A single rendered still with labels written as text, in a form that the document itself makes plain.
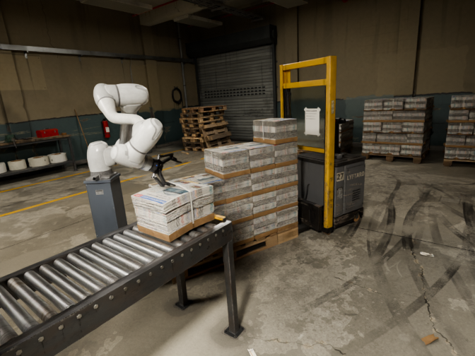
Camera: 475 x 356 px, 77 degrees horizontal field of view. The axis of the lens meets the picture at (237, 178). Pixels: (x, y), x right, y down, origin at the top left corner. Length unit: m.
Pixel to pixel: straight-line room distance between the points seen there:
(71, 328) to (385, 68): 8.28
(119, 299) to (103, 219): 1.19
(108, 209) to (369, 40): 7.66
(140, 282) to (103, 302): 0.17
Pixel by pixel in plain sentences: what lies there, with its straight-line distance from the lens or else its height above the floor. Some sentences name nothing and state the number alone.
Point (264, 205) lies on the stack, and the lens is 2.96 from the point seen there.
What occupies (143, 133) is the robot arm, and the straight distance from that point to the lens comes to 1.49.
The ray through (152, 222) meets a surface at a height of 0.89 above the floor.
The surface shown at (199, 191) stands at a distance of 1.74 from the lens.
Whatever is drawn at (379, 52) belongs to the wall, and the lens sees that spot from 8.74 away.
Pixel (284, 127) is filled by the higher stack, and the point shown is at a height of 1.22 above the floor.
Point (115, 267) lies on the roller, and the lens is 1.56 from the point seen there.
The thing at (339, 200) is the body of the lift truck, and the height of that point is 0.35.
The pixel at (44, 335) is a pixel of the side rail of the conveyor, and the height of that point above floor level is 0.78.
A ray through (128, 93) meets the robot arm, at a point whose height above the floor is 1.59.
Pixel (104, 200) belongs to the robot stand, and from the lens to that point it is 2.48.
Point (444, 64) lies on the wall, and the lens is 8.51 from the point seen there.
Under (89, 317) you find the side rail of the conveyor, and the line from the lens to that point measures 1.40.
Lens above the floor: 1.53
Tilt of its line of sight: 15 degrees down
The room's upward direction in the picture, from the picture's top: 4 degrees counter-clockwise
